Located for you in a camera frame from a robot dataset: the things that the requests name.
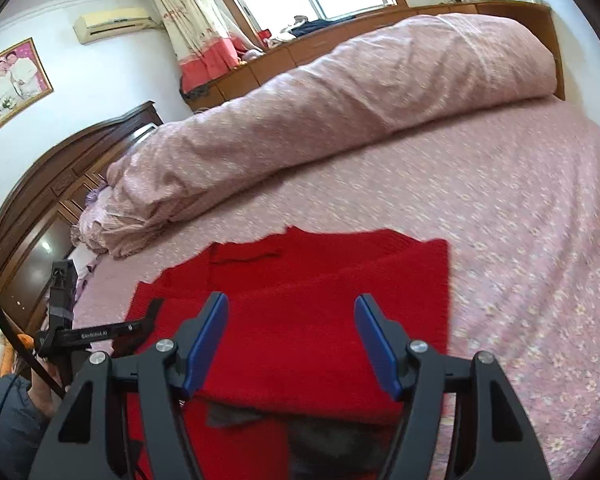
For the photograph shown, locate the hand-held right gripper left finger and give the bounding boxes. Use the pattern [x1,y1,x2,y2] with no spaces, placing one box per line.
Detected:
[30,291,230,480]

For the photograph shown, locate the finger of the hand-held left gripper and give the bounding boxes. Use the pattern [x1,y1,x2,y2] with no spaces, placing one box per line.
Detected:
[74,298,164,357]

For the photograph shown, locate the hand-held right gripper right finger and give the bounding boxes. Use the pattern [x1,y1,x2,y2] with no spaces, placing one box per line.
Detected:
[354,293,551,480]

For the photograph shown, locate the red knitted sweater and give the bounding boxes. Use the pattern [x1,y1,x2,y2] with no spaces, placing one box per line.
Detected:
[117,226,451,480]

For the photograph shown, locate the pile of clothes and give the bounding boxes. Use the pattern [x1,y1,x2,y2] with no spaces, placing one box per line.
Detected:
[267,16,361,43]

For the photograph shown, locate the person's left hand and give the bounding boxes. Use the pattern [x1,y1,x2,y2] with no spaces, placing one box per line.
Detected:
[29,357,65,418]

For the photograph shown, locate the orange object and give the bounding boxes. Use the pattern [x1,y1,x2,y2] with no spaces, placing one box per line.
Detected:
[0,334,35,376]

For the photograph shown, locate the dark wooden headboard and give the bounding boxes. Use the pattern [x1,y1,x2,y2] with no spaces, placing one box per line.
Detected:
[0,101,163,341]

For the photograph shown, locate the grey cloth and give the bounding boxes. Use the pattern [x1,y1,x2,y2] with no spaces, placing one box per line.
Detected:
[205,402,396,480]

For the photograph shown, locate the pink floral bed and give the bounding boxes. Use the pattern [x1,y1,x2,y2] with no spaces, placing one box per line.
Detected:
[72,95,600,480]

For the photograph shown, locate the pink floral duvet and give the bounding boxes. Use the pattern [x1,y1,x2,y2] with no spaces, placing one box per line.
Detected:
[70,12,558,260]

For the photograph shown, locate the wooden window ledge cabinet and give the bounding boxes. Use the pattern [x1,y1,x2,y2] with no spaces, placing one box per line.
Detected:
[180,0,566,111]

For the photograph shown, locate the cream and red curtain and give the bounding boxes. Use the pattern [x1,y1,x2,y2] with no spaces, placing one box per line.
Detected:
[149,0,241,93]

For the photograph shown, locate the black cable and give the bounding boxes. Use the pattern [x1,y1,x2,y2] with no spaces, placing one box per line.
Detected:
[0,260,68,398]

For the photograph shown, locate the framed wall photo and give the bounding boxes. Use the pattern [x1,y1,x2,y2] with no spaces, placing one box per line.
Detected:
[0,37,55,133]

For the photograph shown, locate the wall air conditioner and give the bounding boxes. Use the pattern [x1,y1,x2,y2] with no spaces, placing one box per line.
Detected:
[75,7,153,45]

